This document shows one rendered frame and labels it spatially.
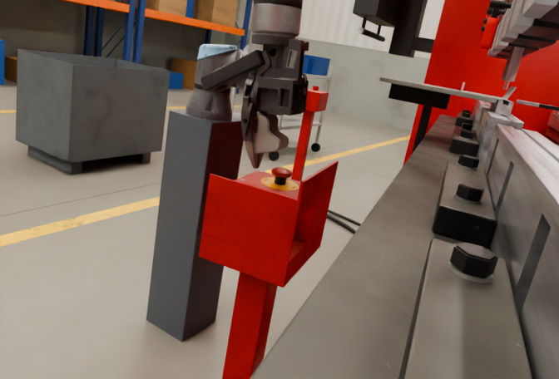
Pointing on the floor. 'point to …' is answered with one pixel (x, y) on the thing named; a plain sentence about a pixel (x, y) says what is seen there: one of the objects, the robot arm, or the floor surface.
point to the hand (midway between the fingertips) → (252, 159)
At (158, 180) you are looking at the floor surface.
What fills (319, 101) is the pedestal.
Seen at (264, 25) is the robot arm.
